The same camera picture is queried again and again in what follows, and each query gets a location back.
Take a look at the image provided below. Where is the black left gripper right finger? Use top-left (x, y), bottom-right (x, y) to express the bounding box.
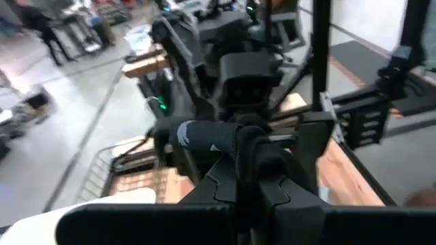
top-left (258, 176), bottom-right (330, 212)

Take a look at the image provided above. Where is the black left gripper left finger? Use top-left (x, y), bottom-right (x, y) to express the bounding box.
top-left (178, 156), bottom-right (238, 205)

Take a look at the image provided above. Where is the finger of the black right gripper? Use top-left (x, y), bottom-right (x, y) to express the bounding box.
top-left (294, 112), bottom-right (335, 195)
top-left (153, 118), bottom-right (202, 184)

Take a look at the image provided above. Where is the black cloth with white print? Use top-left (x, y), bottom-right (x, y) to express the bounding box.
top-left (168, 119), bottom-right (317, 235)

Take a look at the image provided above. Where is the wooden workbench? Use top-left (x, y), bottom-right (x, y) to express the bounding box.
top-left (121, 44), bottom-right (171, 79)

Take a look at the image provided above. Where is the small white plastic bin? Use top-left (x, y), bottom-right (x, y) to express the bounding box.
top-left (0, 188), bottom-right (157, 245)

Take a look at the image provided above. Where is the person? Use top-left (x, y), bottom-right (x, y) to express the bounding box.
top-left (13, 0), bottom-right (78, 67)

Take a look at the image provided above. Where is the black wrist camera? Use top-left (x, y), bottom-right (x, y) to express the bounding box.
top-left (219, 52), bottom-right (283, 110)

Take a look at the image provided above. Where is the wire mesh basket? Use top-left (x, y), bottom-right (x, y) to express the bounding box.
top-left (75, 135), bottom-right (171, 205)

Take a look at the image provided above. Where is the black metal table frame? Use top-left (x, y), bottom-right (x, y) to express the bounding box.
top-left (268, 0), bottom-right (436, 207)

